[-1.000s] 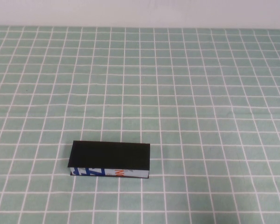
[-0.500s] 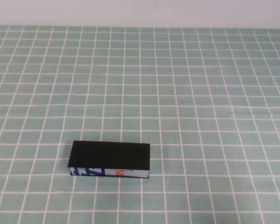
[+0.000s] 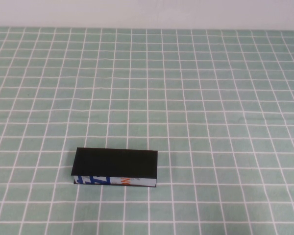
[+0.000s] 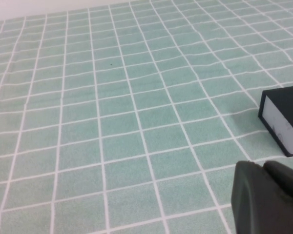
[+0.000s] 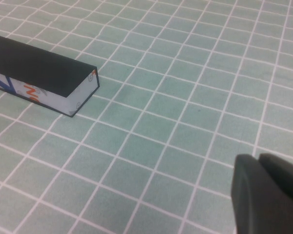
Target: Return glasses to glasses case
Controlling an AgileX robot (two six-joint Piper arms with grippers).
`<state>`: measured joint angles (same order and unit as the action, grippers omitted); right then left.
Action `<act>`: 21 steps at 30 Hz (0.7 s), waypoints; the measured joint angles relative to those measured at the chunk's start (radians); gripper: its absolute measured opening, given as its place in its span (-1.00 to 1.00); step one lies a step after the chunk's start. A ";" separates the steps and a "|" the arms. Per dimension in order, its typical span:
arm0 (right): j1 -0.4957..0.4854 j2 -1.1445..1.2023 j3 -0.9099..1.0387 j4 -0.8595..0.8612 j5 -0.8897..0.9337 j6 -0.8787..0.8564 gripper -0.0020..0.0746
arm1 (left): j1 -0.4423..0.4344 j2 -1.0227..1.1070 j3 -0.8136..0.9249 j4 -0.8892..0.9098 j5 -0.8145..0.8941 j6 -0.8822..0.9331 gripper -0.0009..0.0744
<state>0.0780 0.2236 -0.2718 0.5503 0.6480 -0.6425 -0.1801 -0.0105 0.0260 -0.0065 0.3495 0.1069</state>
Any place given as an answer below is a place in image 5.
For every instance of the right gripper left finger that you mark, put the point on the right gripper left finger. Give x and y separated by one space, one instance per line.
249 195

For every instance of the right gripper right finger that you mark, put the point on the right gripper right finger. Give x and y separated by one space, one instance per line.
285 180

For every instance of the black printed glasses case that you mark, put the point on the black printed glasses case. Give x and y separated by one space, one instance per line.
39 65

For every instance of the green white-grid tablecloth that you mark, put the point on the green white-grid tablecloth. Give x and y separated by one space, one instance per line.
185 97

